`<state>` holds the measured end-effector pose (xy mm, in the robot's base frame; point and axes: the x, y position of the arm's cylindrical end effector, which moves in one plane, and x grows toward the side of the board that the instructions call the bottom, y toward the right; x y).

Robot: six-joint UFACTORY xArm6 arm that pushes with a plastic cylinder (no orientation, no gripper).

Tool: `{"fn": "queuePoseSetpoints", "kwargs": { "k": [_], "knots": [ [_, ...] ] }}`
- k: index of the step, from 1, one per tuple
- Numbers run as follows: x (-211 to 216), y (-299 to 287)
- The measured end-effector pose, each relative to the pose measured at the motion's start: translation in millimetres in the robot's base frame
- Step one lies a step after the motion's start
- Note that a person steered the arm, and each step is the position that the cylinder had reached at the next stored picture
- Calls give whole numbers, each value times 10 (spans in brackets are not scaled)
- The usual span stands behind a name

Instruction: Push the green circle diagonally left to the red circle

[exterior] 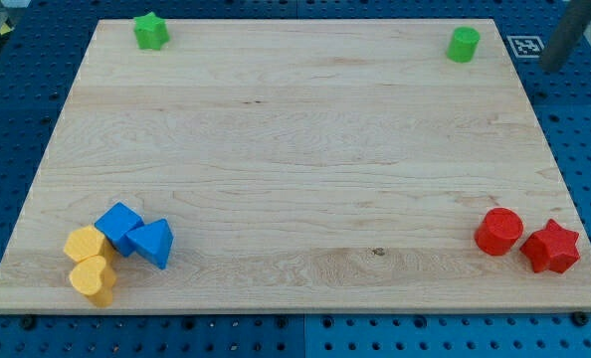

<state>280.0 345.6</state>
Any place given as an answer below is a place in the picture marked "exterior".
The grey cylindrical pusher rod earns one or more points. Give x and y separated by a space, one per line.
566 35

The white fiducial marker tag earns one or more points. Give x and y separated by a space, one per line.
525 46

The green cylinder block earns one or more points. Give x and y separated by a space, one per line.
463 44

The red cylinder block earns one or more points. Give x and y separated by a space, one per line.
498 231

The red star block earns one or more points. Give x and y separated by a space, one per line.
552 248

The wooden board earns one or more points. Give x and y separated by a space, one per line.
303 166

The green star block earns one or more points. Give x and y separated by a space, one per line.
150 32

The blue triangle block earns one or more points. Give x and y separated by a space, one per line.
153 242

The blue cube block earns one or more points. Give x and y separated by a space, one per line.
116 223

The yellow hexagon block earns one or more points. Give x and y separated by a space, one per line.
87 242

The yellow heart block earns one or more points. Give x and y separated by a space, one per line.
94 278

